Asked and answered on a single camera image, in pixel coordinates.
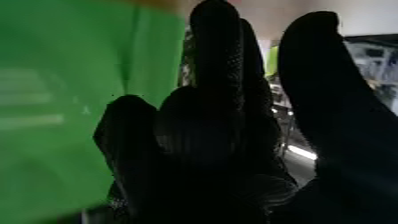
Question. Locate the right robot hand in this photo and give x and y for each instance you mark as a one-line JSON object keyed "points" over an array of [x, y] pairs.
{"points": [[213, 150]]}

